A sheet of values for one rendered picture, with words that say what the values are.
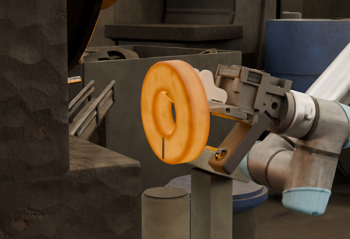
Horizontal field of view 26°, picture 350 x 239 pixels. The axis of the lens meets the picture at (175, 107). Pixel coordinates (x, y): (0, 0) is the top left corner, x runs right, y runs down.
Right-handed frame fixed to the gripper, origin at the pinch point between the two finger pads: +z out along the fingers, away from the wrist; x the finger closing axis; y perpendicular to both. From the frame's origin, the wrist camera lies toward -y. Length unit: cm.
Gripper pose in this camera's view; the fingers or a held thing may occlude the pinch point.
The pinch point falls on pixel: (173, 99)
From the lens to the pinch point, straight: 112.5
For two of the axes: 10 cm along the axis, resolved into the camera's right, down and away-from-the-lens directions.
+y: 2.2, -9.7, 0.0
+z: -8.4, -1.9, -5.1
